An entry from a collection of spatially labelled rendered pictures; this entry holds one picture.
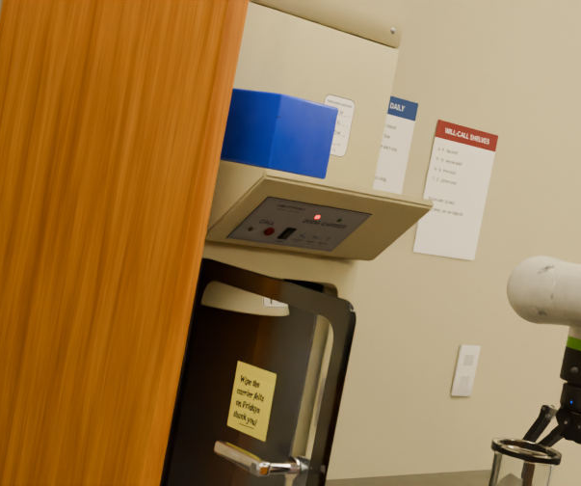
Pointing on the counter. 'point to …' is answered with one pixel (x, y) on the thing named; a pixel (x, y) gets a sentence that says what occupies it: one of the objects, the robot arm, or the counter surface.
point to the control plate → (293, 216)
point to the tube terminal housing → (290, 40)
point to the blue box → (278, 132)
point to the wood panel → (90, 232)
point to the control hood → (394, 203)
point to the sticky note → (251, 400)
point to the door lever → (256, 461)
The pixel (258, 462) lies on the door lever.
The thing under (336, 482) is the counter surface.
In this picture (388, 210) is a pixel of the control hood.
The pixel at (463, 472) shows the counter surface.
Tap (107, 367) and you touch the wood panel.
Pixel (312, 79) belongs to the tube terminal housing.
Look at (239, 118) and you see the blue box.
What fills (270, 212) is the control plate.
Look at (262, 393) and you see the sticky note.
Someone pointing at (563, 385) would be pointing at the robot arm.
